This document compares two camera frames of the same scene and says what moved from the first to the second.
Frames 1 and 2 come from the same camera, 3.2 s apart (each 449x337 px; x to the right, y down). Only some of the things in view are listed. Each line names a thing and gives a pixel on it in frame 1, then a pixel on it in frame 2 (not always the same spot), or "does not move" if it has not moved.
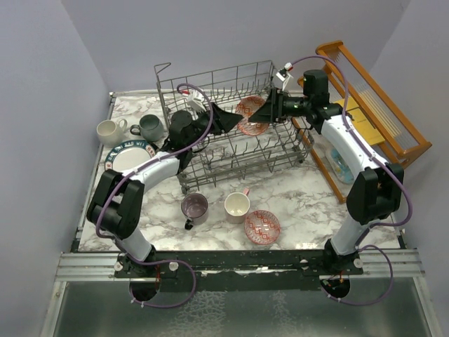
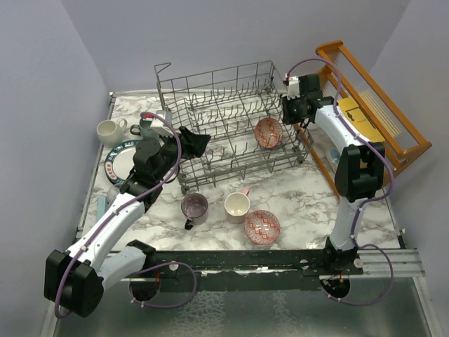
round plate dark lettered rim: (127, 154) does not move
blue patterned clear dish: (339, 166) does not move
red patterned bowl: (262, 227) does not move
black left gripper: (222, 120) -> (192, 144)
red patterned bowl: (245, 108) -> (268, 133)
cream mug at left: (110, 133) does not move
